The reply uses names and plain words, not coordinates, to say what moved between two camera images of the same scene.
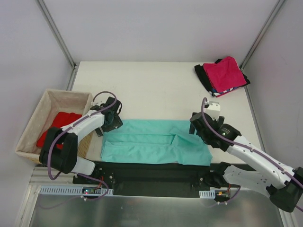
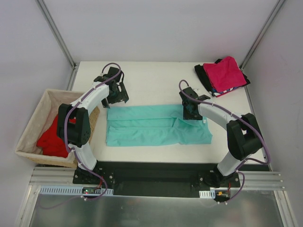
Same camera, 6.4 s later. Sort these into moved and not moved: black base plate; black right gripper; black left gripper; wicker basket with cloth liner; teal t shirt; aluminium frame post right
Moved: teal t shirt; black left gripper; black right gripper
Not moved: wicker basket with cloth liner; aluminium frame post right; black base plate
